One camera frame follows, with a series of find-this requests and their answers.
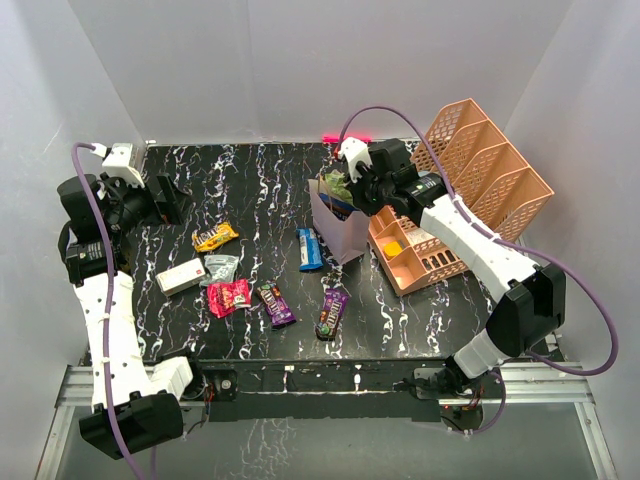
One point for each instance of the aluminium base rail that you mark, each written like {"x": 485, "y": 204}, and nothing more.
{"x": 364, "y": 389}

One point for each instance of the yellow m&m's bag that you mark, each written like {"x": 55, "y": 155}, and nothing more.
{"x": 213, "y": 238}

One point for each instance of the grey snack packet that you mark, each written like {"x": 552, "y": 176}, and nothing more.
{"x": 220, "y": 269}

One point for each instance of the purple m&m's bag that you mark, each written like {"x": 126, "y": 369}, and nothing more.
{"x": 278, "y": 310}
{"x": 332, "y": 311}

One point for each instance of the white cardboard box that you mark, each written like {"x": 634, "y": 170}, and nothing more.
{"x": 181, "y": 277}

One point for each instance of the peach plastic desk organizer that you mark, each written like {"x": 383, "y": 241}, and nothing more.
{"x": 495, "y": 195}

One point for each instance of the white instruction leaflet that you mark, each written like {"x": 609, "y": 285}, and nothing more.
{"x": 418, "y": 236}

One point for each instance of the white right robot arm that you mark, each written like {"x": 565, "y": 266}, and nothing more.
{"x": 529, "y": 298}

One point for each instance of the blue burts chips bag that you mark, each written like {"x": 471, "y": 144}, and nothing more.
{"x": 340, "y": 209}

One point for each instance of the green snack packet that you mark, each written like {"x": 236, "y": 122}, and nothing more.
{"x": 336, "y": 186}

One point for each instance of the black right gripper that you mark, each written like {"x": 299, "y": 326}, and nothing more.
{"x": 366, "y": 171}

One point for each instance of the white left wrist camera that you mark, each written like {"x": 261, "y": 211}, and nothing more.
{"x": 125, "y": 161}

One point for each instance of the blue oreo snack pack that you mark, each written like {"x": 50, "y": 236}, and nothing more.
{"x": 310, "y": 254}

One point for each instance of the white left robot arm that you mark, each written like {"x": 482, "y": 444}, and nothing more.
{"x": 132, "y": 407}

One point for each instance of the pink tape marker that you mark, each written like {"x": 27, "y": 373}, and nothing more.
{"x": 330, "y": 139}

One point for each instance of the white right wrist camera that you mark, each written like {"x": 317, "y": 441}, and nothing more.
{"x": 354, "y": 153}

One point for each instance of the red himalaya snack packet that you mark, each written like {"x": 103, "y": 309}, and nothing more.
{"x": 226, "y": 298}

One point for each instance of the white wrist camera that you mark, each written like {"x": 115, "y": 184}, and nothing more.
{"x": 125, "y": 161}
{"x": 354, "y": 153}

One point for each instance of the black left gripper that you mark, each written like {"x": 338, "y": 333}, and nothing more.
{"x": 169, "y": 211}

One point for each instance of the lilac paper bag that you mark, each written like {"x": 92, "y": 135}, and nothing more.
{"x": 346, "y": 239}

